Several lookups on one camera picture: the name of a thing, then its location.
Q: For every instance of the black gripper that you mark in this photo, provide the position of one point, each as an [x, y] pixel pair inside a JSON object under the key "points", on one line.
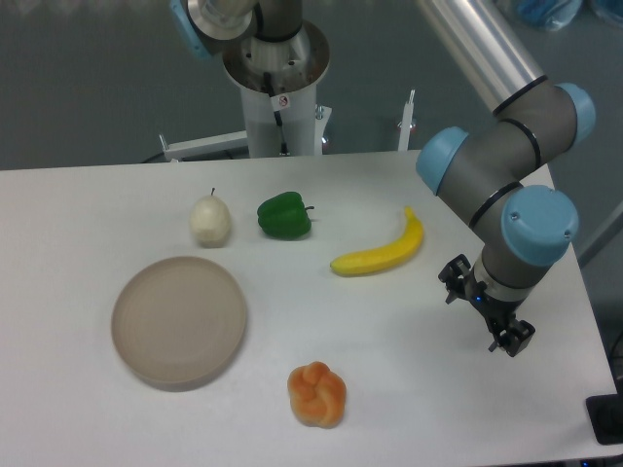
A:
{"points": [[495, 302]]}

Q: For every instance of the yellow banana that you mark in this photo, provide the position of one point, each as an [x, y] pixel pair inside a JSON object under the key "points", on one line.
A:
{"points": [[384, 257]]}

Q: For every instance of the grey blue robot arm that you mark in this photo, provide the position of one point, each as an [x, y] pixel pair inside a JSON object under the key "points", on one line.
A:
{"points": [[525, 229]]}

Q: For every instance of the grey table leg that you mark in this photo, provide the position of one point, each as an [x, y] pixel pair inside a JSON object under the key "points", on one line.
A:
{"points": [[608, 229]]}

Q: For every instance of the black device at edge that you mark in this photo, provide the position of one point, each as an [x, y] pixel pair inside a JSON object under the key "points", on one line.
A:
{"points": [[605, 412]]}

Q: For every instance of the orange knotted bread roll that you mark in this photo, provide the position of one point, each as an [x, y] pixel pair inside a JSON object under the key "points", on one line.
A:
{"points": [[317, 395]]}

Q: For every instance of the green bell pepper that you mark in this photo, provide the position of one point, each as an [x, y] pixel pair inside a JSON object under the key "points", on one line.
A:
{"points": [[284, 216]]}

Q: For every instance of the white pear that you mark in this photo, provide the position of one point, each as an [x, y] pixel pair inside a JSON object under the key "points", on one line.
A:
{"points": [[210, 221]]}

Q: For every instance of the blue plastic bag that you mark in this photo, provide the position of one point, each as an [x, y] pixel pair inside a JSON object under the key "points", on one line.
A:
{"points": [[547, 15]]}

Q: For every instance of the beige round plate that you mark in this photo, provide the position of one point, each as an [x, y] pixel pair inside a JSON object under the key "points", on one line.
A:
{"points": [[178, 324]]}

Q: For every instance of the white metal bracket right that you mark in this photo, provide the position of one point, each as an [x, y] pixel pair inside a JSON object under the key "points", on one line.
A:
{"points": [[407, 122]]}

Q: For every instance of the white metal bracket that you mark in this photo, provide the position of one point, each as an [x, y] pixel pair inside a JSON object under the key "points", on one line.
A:
{"points": [[407, 122], [203, 148]]}

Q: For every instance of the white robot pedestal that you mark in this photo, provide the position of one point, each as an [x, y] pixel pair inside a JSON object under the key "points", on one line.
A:
{"points": [[277, 83]]}

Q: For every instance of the white metal bracket left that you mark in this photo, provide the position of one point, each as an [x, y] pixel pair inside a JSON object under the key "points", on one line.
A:
{"points": [[203, 148]]}

